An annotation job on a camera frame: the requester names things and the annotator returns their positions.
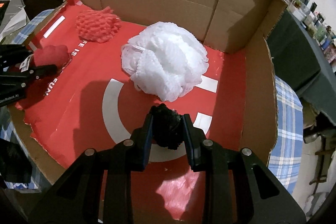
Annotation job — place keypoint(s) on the blue plaid tablecloth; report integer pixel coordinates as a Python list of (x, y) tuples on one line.
[(284, 160)]

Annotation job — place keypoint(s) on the red foam net ball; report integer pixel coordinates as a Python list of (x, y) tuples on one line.
[(97, 25)]

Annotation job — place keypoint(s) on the red fabric pouch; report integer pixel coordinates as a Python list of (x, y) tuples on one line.
[(51, 55)]

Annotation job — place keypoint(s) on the white mesh bath loofah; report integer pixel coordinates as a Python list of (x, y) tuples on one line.
[(165, 60)]

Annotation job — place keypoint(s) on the black fuzzy pom-pom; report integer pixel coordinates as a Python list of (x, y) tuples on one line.
[(166, 127)]

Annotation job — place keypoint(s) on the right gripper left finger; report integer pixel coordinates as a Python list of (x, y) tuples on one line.
[(98, 182)]

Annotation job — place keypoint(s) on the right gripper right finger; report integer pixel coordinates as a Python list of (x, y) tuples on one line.
[(239, 188)]

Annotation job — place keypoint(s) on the dark green covered side table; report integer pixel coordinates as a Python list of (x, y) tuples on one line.
[(299, 61)]

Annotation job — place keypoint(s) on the cardboard box with red lining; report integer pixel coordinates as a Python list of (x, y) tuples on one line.
[(94, 104)]

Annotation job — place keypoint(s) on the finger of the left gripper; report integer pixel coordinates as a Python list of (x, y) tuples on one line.
[(12, 54), (31, 74)]

